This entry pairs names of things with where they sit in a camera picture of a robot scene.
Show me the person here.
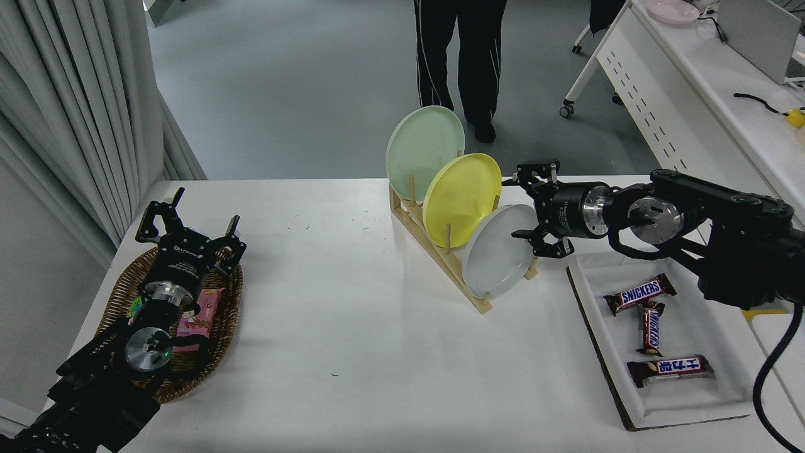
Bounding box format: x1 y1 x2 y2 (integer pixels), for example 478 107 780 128
413 0 508 144

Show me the white rectangular tray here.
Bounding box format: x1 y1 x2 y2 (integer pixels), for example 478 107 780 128
566 252 765 432

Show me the pink plate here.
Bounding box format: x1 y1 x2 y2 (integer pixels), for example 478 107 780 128
645 0 701 26

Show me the grey plate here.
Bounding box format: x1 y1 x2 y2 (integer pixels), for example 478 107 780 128
462 204 541 301

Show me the brown wicker basket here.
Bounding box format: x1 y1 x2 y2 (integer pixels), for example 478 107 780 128
96 245 244 404

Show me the short Snickers bar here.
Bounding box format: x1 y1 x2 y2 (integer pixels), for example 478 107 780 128
636 301 666 357

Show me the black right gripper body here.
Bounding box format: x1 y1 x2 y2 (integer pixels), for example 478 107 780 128
535 181 592 242

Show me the wooden plate rack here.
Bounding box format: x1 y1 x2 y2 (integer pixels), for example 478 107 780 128
389 151 540 315

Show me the black cable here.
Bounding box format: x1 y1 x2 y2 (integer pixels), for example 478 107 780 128
695 16 728 45
733 93 787 117

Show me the grey laptop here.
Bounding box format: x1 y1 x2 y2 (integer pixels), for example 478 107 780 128
717 0 802 86

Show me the pink snack bar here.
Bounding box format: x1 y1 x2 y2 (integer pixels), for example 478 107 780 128
173 288 225 353

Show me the long Snickers bar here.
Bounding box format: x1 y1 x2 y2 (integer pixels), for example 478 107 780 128
604 274 678 316

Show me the grey curtain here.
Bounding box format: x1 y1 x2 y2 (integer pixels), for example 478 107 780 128
0 0 208 268

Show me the yellow plate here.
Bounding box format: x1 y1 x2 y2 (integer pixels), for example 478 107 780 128
423 153 502 249

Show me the green plate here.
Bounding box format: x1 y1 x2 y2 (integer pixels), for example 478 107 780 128
386 106 466 203

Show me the white desk with perforated panel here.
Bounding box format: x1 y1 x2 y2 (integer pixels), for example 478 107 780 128
560 0 805 252

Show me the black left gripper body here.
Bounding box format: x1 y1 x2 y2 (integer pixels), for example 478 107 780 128
148 229 215 294

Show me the white side table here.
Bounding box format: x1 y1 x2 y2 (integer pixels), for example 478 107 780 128
752 313 805 428

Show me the Snickers bar with Chinese print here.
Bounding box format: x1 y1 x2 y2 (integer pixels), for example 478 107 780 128
627 355 716 389

